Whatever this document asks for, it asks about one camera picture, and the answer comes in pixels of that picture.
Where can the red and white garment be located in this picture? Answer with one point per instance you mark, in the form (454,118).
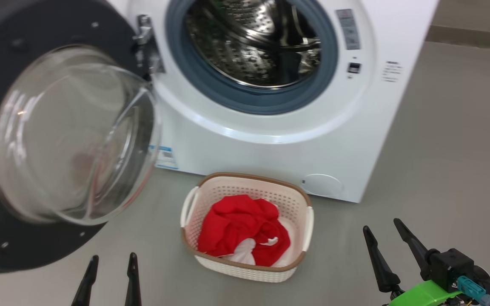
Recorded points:
(236,225)

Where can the blue energy label sticker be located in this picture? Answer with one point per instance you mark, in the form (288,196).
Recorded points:
(166,158)

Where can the grey warning sticker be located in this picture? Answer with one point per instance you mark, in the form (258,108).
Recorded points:
(348,29)

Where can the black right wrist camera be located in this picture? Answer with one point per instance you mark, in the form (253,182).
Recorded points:
(453,267)

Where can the white washing machine body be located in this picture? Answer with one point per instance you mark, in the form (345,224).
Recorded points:
(270,153)

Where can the cream perforated laundry basket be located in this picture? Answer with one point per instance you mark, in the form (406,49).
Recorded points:
(249,187)

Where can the grey rubber door gasket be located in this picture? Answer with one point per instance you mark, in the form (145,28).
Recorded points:
(270,102)

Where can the round white filter cover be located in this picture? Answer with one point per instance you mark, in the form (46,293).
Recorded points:
(323,185)

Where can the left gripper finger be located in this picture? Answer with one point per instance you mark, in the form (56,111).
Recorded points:
(133,284)
(86,284)

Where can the metal door hinge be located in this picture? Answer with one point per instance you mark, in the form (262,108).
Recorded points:
(145,38)

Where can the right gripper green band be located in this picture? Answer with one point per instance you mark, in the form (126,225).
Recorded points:
(419,294)

